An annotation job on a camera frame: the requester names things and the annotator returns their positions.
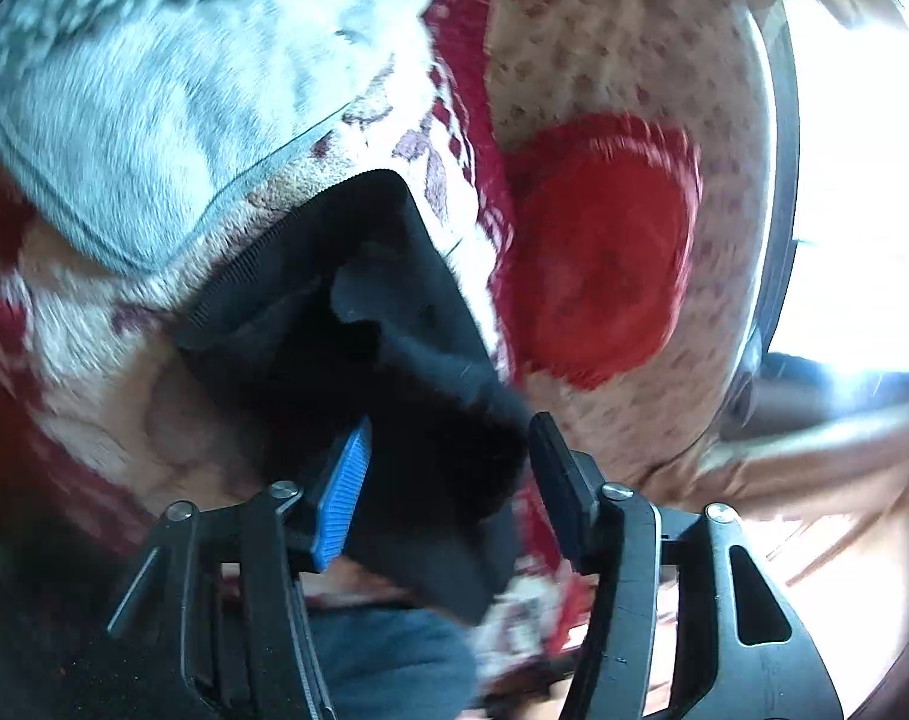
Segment red white plush blanket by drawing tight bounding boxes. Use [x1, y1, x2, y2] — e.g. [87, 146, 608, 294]
[0, 0, 601, 683]

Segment window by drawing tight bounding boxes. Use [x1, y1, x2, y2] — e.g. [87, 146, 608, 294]
[754, 0, 909, 383]

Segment grey fleece cloth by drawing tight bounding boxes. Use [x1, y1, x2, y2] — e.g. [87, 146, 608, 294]
[0, 0, 515, 278]

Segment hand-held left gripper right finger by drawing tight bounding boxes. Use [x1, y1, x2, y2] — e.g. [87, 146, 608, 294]
[527, 411, 845, 720]

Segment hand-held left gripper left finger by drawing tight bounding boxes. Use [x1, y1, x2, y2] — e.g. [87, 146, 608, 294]
[107, 416, 373, 720]

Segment blue grey cloth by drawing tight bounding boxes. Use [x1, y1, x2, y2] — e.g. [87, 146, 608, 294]
[304, 604, 478, 720]

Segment red ruffled cushion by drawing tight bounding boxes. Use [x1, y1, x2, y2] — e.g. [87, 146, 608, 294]
[499, 111, 704, 391]

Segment black pants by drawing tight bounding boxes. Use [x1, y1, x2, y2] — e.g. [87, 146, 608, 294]
[175, 169, 538, 625]

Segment beige floral bed cover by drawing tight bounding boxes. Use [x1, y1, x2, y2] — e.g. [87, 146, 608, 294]
[484, 0, 774, 496]

